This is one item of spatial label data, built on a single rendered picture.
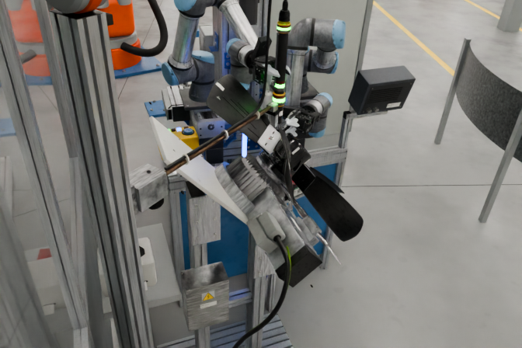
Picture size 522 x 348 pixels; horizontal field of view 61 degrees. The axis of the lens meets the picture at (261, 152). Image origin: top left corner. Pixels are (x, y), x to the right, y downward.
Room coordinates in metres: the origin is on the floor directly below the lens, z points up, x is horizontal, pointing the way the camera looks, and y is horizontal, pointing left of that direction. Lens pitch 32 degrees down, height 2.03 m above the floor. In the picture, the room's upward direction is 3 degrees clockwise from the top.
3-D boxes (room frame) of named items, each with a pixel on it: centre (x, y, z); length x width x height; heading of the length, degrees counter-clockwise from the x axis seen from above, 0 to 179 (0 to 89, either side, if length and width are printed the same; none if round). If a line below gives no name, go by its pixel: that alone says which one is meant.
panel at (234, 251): (1.77, -0.01, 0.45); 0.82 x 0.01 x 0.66; 112
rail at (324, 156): (1.77, -0.01, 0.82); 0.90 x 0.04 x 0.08; 112
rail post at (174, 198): (1.61, 0.39, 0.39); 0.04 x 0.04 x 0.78; 22
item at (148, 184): (0.88, 0.29, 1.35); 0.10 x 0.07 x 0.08; 147
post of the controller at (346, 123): (1.93, -0.41, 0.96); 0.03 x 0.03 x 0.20; 22
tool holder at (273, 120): (1.39, -0.05, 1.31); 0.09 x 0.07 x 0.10; 147
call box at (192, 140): (1.63, 0.36, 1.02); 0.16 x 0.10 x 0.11; 112
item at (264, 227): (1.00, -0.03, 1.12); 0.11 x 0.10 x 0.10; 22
